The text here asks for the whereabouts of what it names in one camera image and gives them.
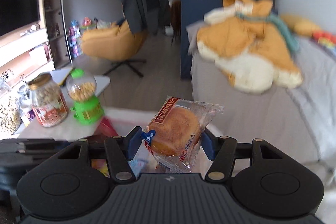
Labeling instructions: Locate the meat floss bun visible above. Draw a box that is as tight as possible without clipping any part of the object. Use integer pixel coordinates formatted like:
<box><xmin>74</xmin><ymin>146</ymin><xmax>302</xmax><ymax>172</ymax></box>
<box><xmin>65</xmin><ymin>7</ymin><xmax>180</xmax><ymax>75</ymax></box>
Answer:
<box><xmin>141</xmin><ymin>96</ymin><xmax>224</xmax><ymax>173</ymax></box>

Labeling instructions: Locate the pink gift box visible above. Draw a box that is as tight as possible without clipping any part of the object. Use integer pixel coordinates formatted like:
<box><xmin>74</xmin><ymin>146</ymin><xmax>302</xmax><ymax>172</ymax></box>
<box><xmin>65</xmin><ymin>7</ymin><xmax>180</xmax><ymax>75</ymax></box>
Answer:
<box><xmin>89</xmin><ymin>107</ymin><xmax>227</xmax><ymax>177</ymax></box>

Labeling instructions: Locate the large glass nut jar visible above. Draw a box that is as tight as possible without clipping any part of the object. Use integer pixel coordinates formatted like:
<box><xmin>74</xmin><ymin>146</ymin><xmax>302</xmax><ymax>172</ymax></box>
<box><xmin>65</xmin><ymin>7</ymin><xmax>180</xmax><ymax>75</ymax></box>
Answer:
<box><xmin>0</xmin><ymin>78</ymin><xmax>21</xmax><ymax>135</ymax></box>

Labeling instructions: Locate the purple paper cup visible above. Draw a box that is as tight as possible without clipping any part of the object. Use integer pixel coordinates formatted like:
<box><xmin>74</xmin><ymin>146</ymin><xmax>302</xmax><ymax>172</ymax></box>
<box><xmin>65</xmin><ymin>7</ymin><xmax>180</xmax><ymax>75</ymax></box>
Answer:
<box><xmin>21</xmin><ymin>106</ymin><xmax>35</xmax><ymax>127</ymax></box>

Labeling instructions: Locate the green candy dispenser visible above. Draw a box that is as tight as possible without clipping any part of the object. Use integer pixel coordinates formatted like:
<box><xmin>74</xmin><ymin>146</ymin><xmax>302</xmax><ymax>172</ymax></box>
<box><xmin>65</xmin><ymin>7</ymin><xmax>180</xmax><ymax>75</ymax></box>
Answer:
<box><xmin>66</xmin><ymin>68</ymin><xmax>104</xmax><ymax>125</ymax></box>

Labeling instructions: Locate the peanut jar gold lid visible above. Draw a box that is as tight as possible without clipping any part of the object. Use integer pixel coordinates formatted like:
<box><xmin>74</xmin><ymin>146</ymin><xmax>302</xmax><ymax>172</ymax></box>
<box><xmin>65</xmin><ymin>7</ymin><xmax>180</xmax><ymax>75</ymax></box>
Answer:
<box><xmin>28</xmin><ymin>72</ymin><xmax>68</xmax><ymax>127</ymax></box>

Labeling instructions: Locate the grey sofa cover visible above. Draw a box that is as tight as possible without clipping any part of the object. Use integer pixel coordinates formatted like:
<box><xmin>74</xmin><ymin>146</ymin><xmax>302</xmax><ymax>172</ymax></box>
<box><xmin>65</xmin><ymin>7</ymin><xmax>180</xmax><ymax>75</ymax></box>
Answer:
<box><xmin>186</xmin><ymin>21</ymin><xmax>336</xmax><ymax>169</ymax></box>

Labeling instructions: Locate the orange plush corgi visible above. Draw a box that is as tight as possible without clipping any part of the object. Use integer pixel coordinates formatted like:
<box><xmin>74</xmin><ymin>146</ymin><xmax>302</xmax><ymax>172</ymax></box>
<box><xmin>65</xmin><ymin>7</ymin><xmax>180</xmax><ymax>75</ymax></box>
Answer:
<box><xmin>195</xmin><ymin>0</ymin><xmax>303</xmax><ymax>94</ymax></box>

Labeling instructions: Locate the yellow armchair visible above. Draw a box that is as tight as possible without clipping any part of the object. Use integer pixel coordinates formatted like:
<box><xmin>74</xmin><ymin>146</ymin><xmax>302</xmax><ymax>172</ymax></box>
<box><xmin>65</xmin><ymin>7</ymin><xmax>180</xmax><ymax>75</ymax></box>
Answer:
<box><xmin>81</xmin><ymin>20</ymin><xmax>148</xmax><ymax>78</ymax></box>

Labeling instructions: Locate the dark jacket on chair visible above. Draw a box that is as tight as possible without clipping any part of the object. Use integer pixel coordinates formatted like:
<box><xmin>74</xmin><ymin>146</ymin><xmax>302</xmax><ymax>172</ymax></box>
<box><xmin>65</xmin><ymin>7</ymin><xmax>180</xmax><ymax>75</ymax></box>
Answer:
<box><xmin>121</xmin><ymin>0</ymin><xmax>171</xmax><ymax>35</ymax></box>

